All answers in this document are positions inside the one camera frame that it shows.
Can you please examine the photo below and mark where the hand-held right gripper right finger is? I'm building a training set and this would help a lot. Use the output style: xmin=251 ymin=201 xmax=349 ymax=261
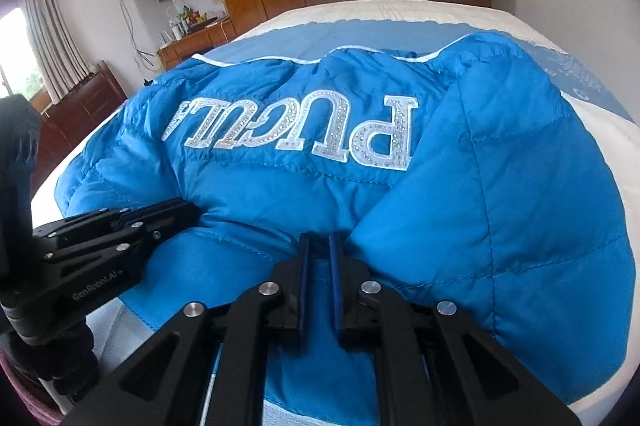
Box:
xmin=328 ymin=231 xmax=581 ymax=426

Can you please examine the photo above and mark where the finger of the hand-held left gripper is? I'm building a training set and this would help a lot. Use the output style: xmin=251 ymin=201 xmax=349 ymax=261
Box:
xmin=44 ymin=211 xmax=202 ymax=275
xmin=31 ymin=198 xmax=200 ymax=241

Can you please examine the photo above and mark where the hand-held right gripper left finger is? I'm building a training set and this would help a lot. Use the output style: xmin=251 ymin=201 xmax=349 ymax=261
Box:
xmin=75 ymin=231 xmax=313 ymax=426

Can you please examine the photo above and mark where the blue quilted jacket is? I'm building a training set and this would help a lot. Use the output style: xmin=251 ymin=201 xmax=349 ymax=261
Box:
xmin=55 ymin=30 xmax=636 ymax=407

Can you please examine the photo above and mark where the dark wooden dresser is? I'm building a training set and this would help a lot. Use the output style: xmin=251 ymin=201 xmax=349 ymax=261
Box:
xmin=37 ymin=60 xmax=129 ymax=167

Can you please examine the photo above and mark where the window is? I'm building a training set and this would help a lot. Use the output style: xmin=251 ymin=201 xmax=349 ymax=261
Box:
xmin=0 ymin=6 xmax=47 ymax=104

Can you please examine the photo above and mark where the beige curtain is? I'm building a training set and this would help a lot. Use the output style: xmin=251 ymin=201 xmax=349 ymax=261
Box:
xmin=15 ymin=0 xmax=84 ymax=100

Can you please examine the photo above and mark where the wooden desk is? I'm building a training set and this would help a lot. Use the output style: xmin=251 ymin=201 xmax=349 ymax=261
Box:
xmin=157 ymin=20 xmax=237 ymax=70

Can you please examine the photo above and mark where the group of desk bottles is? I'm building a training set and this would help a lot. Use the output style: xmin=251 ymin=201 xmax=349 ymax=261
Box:
xmin=167 ymin=4 xmax=222 ymax=40

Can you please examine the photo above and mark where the bed with blue white blanket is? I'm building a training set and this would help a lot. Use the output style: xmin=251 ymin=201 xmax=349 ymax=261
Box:
xmin=30 ymin=0 xmax=640 ymax=426

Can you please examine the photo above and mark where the hanging white cable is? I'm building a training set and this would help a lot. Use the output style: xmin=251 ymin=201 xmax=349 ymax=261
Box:
xmin=102 ymin=0 xmax=166 ymax=72

